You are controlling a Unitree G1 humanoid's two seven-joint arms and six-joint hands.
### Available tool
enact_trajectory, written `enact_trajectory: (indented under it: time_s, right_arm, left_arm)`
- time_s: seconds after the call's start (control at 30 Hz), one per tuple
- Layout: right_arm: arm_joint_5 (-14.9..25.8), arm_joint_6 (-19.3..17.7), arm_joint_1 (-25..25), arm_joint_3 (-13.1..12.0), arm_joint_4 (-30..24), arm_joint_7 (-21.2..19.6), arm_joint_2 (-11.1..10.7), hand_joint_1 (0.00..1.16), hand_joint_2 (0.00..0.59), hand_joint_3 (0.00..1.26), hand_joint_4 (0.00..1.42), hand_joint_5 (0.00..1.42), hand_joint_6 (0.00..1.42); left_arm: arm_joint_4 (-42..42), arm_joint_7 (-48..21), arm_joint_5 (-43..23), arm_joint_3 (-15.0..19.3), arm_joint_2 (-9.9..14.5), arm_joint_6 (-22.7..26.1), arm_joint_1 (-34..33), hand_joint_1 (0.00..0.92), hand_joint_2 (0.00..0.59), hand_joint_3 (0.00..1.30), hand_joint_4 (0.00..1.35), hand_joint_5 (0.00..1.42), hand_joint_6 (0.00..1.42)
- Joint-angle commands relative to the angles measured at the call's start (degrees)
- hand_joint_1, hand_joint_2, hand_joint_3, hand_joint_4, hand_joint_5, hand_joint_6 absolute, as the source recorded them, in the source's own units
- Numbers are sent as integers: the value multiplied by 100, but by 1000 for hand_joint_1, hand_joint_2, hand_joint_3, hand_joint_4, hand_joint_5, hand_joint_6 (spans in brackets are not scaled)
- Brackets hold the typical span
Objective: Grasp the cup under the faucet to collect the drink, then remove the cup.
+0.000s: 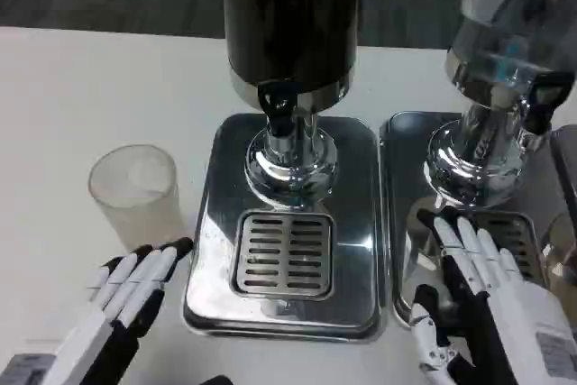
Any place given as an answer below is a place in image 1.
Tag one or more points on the clear ribbed glass cup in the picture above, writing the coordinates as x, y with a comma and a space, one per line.
135, 209

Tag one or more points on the steel slotted drain grid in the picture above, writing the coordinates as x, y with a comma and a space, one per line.
285, 254
525, 241

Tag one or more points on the dark drink dispenser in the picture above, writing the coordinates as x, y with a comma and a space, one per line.
293, 20

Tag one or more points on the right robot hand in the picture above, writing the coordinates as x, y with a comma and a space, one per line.
505, 322

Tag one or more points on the clear drink dispenser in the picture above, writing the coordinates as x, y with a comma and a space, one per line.
496, 20

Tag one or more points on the steel drip tray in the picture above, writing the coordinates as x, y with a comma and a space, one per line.
405, 168
356, 222

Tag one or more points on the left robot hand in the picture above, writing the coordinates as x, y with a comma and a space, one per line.
130, 281

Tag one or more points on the black dispenser tap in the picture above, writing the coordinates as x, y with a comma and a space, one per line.
280, 125
538, 119

